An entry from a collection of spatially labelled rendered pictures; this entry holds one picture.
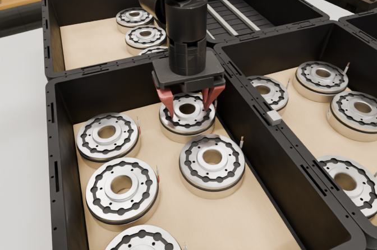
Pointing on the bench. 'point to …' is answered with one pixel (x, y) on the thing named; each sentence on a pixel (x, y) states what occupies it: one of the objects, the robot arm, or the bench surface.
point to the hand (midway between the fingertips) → (188, 109)
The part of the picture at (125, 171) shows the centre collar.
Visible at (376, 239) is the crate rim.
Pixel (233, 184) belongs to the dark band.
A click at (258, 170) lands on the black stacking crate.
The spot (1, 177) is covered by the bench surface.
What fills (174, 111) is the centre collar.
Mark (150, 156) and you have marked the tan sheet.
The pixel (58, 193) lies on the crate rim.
